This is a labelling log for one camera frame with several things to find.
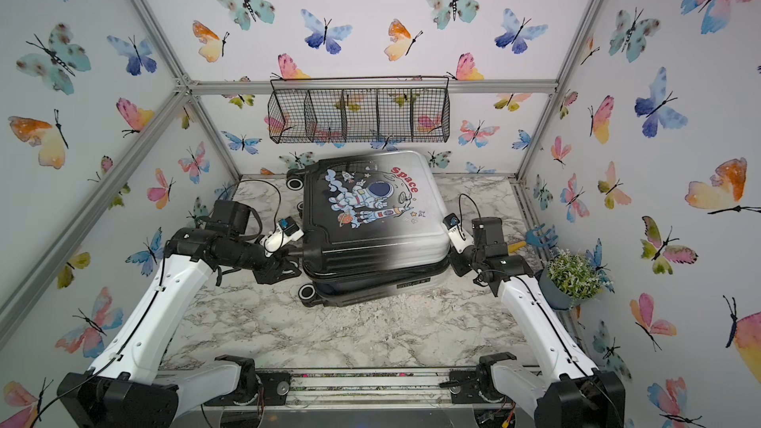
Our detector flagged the silver black space suitcase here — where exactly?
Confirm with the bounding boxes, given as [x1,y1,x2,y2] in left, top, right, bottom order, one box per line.
[287,151,451,307]

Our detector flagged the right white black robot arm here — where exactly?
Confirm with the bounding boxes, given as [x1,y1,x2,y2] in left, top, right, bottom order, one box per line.
[443,213,625,427]

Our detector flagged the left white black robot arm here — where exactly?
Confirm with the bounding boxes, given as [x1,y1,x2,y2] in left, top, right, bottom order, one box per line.
[55,200,303,427]

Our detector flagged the blue yellow garden rake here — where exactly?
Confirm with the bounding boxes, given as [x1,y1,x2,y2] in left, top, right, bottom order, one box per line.
[509,224,558,254]

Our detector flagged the flowering plant in grey pot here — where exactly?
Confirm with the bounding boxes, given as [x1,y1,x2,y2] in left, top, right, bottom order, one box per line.
[539,250,606,311]

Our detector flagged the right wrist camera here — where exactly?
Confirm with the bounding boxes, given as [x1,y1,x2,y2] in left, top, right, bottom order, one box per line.
[443,213,474,254]

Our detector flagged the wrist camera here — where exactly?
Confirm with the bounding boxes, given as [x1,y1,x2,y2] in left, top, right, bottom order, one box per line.
[443,213,474,254]
[261,216,304,254]

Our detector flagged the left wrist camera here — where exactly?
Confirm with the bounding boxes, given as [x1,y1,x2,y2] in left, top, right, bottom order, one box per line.
[261,216,304,254]

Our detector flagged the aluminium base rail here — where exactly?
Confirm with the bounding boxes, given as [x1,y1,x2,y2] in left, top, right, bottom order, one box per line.
[115,367,622,412]

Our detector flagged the black wire wall basket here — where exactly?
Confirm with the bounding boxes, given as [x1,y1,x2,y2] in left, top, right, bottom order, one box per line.
[266,75,451,145]

